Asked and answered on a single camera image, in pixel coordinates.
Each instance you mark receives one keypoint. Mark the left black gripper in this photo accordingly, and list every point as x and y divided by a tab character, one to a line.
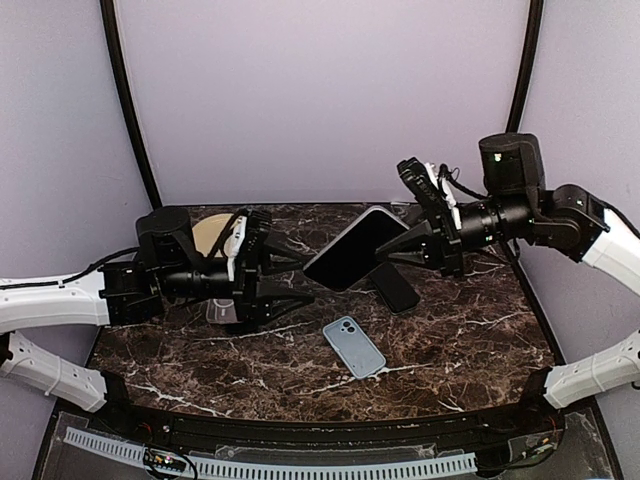
255	298

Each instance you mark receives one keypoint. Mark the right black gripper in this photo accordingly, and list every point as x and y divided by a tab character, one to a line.
444	241

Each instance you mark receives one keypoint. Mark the silver smartphone black screen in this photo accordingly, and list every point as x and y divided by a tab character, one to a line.
351	256

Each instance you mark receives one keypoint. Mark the light blue phone case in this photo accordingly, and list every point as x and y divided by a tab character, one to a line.
353	346

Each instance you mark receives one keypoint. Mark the black phone case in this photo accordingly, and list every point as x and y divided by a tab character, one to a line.
242	328

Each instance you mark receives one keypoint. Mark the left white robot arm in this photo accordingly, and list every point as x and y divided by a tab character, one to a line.
134	285

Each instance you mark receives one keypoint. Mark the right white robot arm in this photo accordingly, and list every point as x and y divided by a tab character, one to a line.
517	205

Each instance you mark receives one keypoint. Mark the dark smartphone on table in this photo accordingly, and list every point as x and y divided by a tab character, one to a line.
395	291

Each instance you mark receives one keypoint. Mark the beige round plate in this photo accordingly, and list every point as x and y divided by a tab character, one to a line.
207	230

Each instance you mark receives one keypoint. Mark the small circuit board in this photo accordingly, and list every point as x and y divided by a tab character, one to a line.
161	460

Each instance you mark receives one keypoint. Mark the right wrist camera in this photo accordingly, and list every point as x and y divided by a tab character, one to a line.
431	191

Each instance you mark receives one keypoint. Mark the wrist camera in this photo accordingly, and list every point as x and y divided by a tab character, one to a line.
431	191
249	232

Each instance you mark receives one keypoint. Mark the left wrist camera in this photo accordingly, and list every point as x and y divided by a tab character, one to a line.
249	232

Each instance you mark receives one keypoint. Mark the right black frame post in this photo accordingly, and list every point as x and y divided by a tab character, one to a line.
526	65

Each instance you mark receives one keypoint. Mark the black frame post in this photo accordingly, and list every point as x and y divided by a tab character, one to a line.
128	109
526	65

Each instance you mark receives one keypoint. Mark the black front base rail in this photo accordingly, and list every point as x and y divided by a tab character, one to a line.
483	429

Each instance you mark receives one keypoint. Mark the white slotted cable duct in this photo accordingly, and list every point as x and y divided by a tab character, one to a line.
202	467

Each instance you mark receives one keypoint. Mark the left black frame post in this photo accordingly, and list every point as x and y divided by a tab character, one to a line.
128	109

